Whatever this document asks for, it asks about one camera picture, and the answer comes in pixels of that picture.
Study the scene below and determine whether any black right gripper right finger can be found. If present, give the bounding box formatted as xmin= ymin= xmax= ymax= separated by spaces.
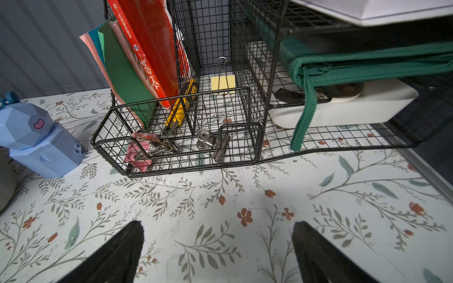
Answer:
xmin=292 ymin=222 xmax=376 ymax=283

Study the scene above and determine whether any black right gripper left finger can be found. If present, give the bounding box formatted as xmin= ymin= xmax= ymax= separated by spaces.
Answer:
xmin=59 ymin=221 xmax=144 ymax=283

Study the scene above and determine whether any pink binder clip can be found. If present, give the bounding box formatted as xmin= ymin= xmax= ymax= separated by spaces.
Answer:
xmin=125 ymin=130 xmax=180 ymax=173

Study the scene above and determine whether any silver binder clip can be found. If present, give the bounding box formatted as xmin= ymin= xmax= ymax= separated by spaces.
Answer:
xmin=197 ymin=129 xmax=230 ymax=163

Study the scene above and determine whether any yellow utility knife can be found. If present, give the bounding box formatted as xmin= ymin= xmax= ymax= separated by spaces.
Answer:
xmin=164 ymin=79 xmax=197 ymax=132

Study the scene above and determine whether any green folder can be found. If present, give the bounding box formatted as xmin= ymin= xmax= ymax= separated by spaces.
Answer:
xmin=97 ymin=17 xmax=156 ymax=126

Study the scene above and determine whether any white plastic tray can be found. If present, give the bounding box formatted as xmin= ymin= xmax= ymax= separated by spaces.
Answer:
xmin=247 ymin=40 xmax=419 ymax=130

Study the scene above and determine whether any yellow sticky note clip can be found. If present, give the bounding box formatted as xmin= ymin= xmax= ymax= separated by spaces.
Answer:
xmin=211 ymin=57 xmax=236 ymax=96

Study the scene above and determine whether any red folder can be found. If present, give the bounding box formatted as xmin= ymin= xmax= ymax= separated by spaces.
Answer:
xmin=109 ymin=0 xmax=179 ymax=109

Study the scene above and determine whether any black wire desk organizer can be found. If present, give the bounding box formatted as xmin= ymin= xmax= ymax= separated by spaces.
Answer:
xmin=92 ymin=1 xmax=453 ymax=178

